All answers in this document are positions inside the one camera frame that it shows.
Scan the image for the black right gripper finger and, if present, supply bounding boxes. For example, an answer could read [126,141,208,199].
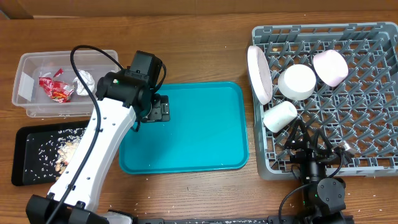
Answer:
[312,129,333,154]
[284,119,311,149]

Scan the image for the white cup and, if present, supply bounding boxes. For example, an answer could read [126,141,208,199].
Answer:
[262,101,297,133]

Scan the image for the white bowl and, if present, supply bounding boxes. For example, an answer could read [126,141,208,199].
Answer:
[278,64,316,101]
[313,50,349,87]

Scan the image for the white tissue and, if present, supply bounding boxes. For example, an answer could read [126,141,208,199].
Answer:
[73,70,95,96]

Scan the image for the white plate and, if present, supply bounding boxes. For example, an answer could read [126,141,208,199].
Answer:
[247,45,272,105]

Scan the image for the red snack wrapper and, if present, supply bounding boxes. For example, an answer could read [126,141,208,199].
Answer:
[39,68,74,103]

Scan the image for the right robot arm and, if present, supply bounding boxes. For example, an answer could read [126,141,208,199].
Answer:
[284,128,346,223]

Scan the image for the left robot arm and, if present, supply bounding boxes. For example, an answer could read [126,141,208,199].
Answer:
[25,51,167,224]

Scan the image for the grey dishwasher rack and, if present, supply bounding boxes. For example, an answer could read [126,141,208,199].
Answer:
[252,22,397,177]

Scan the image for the teal plastic tray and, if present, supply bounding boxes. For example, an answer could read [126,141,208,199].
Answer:
[119,82,249,175]

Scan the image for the clear plastic bin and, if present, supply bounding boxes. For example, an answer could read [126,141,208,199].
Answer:
[12,50,120,118]

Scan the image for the peanut shells food scraps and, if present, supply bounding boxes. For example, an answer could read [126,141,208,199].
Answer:
[55,142,79,175]

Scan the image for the black tray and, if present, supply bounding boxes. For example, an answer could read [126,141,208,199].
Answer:
[11,121,88,186]

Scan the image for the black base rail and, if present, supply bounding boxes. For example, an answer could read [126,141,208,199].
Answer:
[102,210,355,224]

